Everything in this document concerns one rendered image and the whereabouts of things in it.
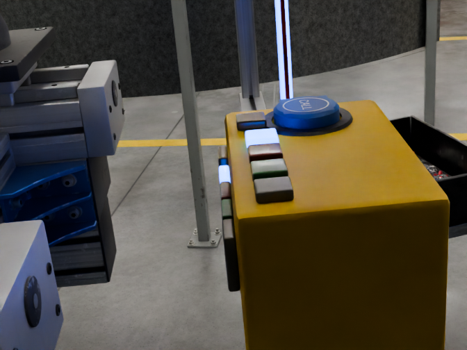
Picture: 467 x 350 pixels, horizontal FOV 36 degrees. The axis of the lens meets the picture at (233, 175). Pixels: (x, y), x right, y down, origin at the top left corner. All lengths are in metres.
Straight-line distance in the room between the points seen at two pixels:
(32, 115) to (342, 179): 0.60
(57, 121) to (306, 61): 1.69
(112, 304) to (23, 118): 1.48
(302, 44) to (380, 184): 2.15
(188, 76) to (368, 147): 2.00
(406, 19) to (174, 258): 1.20
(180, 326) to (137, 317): 0.15
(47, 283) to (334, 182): 0.26
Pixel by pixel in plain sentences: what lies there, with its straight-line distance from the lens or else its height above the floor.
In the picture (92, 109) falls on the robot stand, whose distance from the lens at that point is 0.90.
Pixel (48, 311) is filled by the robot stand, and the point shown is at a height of 0.94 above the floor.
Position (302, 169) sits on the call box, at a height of 1.07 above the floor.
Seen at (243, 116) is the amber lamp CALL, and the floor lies 1.08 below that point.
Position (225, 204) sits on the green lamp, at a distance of 0.38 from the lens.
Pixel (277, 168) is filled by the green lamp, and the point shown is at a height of 1.08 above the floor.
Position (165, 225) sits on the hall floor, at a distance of 2.77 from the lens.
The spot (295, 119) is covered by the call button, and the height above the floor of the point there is 1.08.
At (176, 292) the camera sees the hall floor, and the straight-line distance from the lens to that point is 2.34.
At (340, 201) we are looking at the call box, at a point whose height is 1.07.
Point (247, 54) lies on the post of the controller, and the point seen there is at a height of 0.93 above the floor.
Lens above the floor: 1.22
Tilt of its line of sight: 23 degrees down
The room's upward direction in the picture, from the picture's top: 5 degrees counter-clockwise
